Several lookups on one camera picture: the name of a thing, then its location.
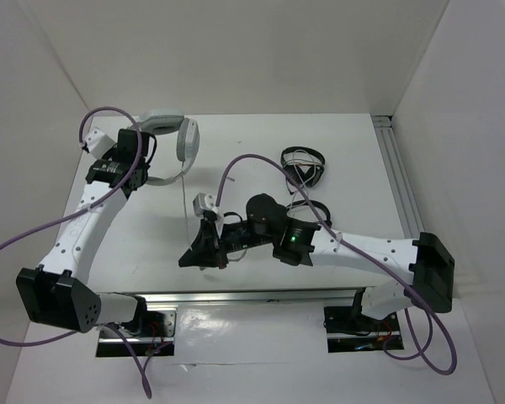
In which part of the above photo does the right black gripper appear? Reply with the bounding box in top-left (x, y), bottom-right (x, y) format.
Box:
top-left (178, 218), bottom-right (275, 268)

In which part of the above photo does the white over-ear headphones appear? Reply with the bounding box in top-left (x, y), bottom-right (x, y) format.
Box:
top-left (130, 108), bottom-right (202, 187)

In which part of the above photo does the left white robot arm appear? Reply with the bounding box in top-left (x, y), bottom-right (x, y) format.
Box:
top-left (16, 129), bottom-right (151, 336)

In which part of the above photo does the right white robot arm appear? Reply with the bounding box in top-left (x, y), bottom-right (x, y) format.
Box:
top-left (178, 194), bottom-right (455, 330)

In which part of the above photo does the black on-ear headphones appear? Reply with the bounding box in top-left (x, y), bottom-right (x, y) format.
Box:
top-left (285, 199), bottom-right (332, 227)
top-left (280, 146), bottom-right (326, 188)

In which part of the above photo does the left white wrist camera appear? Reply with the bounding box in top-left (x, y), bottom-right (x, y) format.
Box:
top-left (81, 127), bottom-right (115, 159)

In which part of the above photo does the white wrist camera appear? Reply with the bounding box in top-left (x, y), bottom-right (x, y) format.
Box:
top-left (193, 193), bottom-right (222, 222)
top-left (81, 127), bottom-right (115, 159)

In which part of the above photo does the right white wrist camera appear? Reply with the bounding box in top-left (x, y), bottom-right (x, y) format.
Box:
top-left (193, 193), bottom-right (222, 222)

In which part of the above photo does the aluminium mounting rail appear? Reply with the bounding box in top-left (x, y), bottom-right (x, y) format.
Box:
top-left (96, 286), bottom-right (405, 357)

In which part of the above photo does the aluminium side rail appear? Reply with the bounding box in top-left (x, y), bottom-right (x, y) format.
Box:
top-left (371, 115), bottom-right (424, 239)

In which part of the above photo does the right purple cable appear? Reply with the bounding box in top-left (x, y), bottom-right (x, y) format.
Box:
top-left (216, 154), bottom-right (459, 375)

